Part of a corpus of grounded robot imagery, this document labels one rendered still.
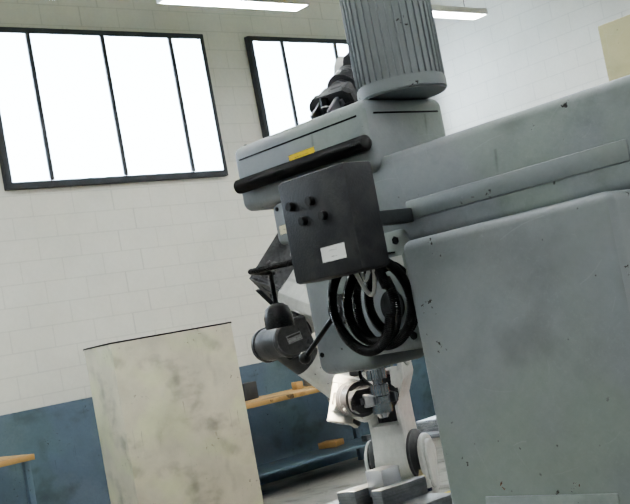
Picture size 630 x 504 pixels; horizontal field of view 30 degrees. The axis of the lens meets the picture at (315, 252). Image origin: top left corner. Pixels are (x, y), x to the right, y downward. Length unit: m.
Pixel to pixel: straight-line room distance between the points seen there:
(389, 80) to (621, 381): 0.86
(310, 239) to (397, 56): 0.48
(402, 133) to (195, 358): 6.49
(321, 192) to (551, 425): 0.62
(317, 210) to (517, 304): 0.44
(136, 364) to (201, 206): 3.54
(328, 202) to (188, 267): 9.52
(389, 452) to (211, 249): 8.65
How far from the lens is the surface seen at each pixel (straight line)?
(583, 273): 2.09
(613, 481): 2.13
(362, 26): 2.61
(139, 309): 11.39
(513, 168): 2.31
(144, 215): 11.60
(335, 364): 2.73
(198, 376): 8.98
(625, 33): 4.35
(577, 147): 2.22
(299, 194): 2.35
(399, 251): 2.51
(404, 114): 2.64
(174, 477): 8.88
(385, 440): 3.46
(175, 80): 12.11
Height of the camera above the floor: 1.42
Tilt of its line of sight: 4 degrees up
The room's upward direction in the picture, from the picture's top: 11 degrees counter-clockwise
